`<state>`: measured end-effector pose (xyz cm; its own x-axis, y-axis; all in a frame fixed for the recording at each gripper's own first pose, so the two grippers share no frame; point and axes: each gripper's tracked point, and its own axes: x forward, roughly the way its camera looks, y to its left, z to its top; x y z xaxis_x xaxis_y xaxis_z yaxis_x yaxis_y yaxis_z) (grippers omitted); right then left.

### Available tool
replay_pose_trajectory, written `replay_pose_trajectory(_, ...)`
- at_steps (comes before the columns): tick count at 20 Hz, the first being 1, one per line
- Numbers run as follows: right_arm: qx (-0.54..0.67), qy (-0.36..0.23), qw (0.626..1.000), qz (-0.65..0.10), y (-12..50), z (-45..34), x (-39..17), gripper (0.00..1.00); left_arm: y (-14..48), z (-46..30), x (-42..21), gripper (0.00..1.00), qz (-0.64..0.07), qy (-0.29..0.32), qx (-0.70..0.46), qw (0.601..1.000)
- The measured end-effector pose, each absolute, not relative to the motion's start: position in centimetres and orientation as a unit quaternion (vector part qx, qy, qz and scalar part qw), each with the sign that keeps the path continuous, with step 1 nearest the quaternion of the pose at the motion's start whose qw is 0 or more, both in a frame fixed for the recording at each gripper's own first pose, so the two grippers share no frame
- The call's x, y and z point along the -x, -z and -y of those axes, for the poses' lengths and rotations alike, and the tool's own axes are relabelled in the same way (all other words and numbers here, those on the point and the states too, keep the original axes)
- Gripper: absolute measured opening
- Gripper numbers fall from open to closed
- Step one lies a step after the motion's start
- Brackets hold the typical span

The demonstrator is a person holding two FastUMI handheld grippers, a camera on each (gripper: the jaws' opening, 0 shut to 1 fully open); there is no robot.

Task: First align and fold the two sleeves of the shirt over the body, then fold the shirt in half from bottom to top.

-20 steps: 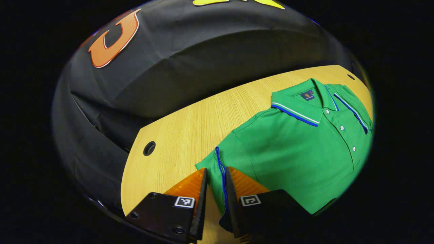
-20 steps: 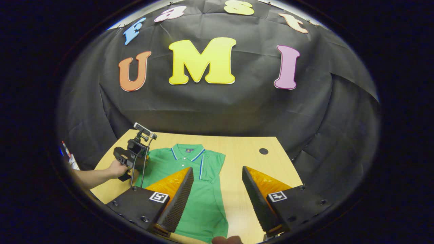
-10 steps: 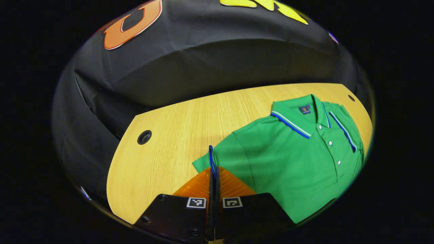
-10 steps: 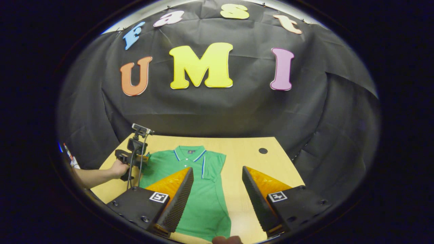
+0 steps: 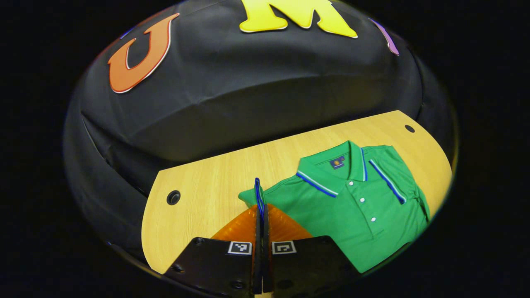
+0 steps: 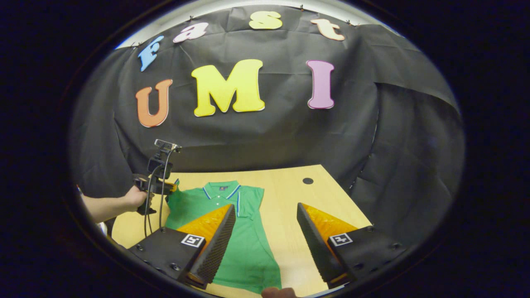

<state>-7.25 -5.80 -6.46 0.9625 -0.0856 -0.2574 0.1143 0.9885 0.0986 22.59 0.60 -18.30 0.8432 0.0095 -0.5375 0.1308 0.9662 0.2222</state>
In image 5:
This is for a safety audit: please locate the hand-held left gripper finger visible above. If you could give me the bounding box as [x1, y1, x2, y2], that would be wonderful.
[163, 205, 263, 298]
[263, 204, 361, 298]

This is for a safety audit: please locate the green T-shirt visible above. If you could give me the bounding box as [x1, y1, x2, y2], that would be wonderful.
[238, 140, 431, 274]

